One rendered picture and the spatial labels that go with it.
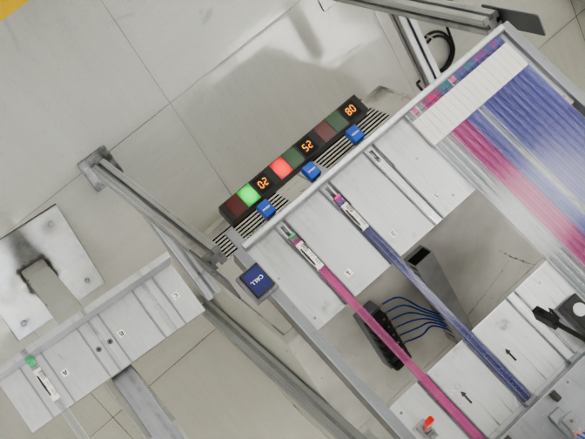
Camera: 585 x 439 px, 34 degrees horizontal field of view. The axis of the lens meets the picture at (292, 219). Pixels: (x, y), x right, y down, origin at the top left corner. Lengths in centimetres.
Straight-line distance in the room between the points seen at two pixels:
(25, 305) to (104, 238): 25
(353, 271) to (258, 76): 88
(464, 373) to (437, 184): 35
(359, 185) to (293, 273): 21
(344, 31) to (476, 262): 75
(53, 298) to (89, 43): 58
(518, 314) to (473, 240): 45
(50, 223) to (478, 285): 101
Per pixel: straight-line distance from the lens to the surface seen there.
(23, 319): 242
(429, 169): 179
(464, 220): 213
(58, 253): 238
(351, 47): 260
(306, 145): 179
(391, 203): 176
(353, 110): 183
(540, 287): 177
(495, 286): 227
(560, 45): 309
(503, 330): 174
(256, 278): 166
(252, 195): 176
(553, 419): 167
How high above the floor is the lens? 214
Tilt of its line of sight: 54 degrees down
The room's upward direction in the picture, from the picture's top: 122 degrees clockwise
